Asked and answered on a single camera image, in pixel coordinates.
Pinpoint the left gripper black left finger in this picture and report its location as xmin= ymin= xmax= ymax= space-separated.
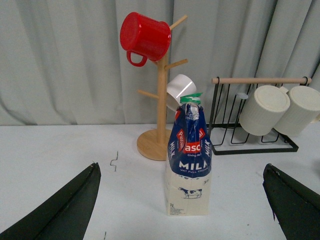
xmin=0 ymin=163 xmax=101 ymax=240

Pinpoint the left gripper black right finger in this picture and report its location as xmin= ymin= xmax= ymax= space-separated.
xmin=263 ymin=163 xmax=320 ymax=240

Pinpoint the blue white milk carton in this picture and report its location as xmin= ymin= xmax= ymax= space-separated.
xmin=164 ymin=93 xmax=212 ymax=216

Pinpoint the cream ribbed mug right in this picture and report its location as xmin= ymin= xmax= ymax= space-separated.
xmin=274 ymin=85 xmax=320 ymax=136

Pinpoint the cream ribbed mug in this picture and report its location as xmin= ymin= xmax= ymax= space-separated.
xmin=274 ymin=85 xmax=320 ymax=136
xmin=239 ymin=85 xmax=291 ymax=136

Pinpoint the cream ribbed mug left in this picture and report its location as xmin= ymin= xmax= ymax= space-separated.
xmin=239 ymin=85 xmax=291 ymax=136

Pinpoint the wooden mug tree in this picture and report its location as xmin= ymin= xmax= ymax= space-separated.
xmin=136 ymin=14 xmax=189 ymax=161

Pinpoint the grey curtain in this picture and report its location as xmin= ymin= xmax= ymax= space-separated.
xmin=0 ymin=0 xmax=320 ymax=126

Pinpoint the white mug on tree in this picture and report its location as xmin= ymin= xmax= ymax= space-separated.
xmin=166 ymin=74 xmax=197 ymax=112

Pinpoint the red mug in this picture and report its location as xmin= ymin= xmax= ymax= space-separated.
xmin=119 ymin=12 xmax=172 ymax=67

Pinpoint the black wire cup rack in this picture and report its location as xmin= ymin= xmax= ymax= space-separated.
xmin=207 ymin=76 xmax=312 ymax=156

